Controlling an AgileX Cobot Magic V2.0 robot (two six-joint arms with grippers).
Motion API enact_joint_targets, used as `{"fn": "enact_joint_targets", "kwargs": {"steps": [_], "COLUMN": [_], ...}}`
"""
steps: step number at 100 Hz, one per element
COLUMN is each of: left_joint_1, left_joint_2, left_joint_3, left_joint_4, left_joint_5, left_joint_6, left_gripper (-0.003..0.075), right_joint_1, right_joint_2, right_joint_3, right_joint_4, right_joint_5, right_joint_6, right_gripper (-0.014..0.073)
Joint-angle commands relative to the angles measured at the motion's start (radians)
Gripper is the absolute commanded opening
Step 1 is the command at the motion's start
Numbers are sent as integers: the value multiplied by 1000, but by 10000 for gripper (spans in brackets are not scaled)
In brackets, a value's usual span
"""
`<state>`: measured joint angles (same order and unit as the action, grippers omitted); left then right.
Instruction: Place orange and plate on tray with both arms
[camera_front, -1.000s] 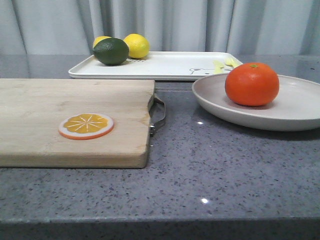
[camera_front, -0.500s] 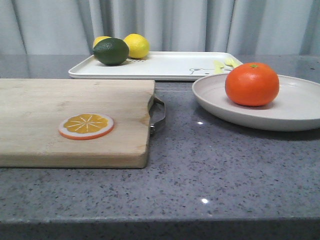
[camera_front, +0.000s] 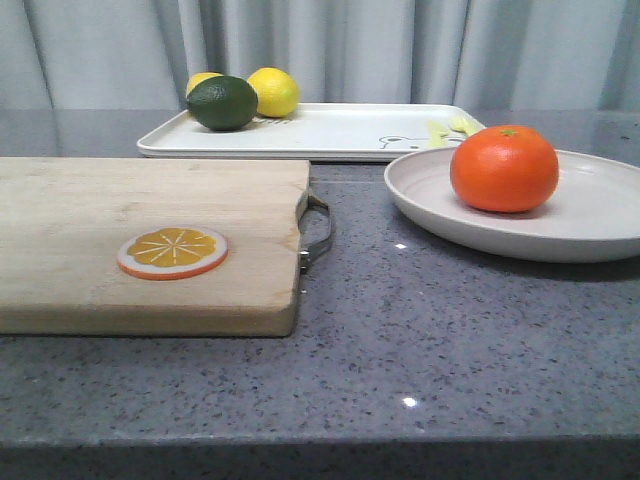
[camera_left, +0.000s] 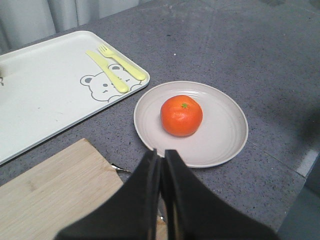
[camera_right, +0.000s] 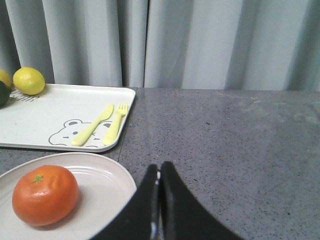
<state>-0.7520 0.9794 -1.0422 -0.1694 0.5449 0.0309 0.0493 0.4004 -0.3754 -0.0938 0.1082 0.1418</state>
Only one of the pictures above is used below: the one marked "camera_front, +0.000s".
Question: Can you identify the orange tangerine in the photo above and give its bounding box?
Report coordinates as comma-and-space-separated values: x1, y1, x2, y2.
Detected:
450, 125, 559, 213

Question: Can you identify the cream round plate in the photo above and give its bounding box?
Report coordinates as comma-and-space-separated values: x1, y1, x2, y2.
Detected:
384, 148, 639, 263

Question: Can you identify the white rectangular tray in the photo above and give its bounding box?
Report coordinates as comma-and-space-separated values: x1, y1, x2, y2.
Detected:
137, 103, 484, 162

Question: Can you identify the orange slice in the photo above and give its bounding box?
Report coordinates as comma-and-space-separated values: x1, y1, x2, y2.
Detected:
116, 226, 229, 281

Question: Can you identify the yellow lemon right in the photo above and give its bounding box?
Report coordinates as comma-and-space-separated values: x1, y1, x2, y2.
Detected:
247, 67, 300, 118

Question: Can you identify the yellow lemon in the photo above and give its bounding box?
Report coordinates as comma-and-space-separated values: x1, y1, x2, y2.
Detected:
247, 67, 300, 118
185, 72, 222, 98

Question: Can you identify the yellow plastic knife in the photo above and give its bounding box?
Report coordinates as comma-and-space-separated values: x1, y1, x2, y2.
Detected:
427, 120, 460, 148

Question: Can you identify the green lime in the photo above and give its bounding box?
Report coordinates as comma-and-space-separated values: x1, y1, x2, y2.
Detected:
186, 75, 258, 131

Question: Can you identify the yellow plastic fork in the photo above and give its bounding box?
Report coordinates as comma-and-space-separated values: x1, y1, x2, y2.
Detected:
450, 116, 482, 137

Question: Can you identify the yellow lemon left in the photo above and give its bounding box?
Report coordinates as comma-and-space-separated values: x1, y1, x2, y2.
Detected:
185, 72, 222, 98

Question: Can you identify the wooden cutting board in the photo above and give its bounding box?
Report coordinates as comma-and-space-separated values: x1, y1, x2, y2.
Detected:
1, 157, 310, 337

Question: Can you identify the grey curtain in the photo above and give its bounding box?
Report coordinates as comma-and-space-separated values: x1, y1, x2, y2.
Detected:
1, 1, 639, 111

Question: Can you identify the metal cutting board handle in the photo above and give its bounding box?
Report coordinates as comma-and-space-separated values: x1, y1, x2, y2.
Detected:
295, 188, 334, 274

